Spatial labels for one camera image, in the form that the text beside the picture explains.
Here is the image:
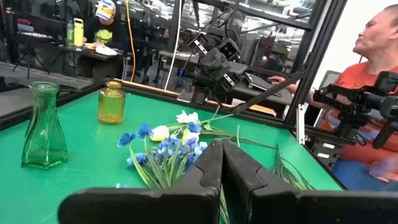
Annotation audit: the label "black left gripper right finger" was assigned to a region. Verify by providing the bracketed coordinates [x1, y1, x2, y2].
[221, 139, 398, 224]

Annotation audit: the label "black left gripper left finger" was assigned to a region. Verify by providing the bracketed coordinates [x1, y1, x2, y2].
[57, 139, 224, 224]

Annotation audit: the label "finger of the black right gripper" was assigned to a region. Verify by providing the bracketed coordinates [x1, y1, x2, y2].
[211, 57, 231, 86]
[200, 48, 219, 76]

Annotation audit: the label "blue artificial flower bunch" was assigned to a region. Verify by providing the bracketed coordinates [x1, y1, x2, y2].
[152, 133, 183, 189]
[115, 123, 156, 190]

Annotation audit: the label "yellow glass vase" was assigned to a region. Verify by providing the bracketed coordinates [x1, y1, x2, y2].
[98, 81, 126, 125]

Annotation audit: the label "green glass vase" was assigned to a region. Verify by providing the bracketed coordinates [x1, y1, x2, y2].
[21, 81, 69, 170]

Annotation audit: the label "black keyboard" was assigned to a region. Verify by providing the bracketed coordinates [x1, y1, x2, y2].
[244, 72, 282, 98]

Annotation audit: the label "black power box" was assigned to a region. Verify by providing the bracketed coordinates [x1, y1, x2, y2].
[306, 136, 345, 171]

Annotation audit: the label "person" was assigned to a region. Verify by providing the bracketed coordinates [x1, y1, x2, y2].
[269, 2, 398, 192]
[82, 0, 131, 52]

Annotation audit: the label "white papers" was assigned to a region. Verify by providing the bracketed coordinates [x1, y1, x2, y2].
[95, 45, 118, 57]

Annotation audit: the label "dark desk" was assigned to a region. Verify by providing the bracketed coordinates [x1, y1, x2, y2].
[58, 45, 125, 83]

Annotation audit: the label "green table mat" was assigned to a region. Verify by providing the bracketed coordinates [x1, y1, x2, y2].
[0, 88, 343, 224]

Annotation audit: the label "grey chair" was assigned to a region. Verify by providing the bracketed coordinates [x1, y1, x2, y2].
[317, 70, 343, 91]

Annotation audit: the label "green drink bottle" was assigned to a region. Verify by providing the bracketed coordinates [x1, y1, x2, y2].
[66, 21, 75, 47]

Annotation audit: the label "black tripod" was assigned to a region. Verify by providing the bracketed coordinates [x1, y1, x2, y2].
[12, 32, 50, 80]

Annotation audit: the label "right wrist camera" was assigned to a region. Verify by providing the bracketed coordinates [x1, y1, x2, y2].
[217, 39, 241, 62]

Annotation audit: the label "white cable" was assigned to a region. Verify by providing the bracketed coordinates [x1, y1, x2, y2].
[164, 0, 183, 91]

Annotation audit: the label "black frame strut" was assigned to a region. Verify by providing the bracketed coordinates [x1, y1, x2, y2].
[233, 70, 308, 114]

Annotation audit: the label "yellow cable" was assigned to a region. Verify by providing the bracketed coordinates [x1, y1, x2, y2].
[125, 0, 137, 83]

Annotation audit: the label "silver metal bracket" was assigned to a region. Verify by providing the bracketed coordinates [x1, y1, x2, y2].
[295, 103, 307, 146]

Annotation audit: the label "black frame post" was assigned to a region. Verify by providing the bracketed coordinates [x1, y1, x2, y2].
[282, 0, 348, 127]

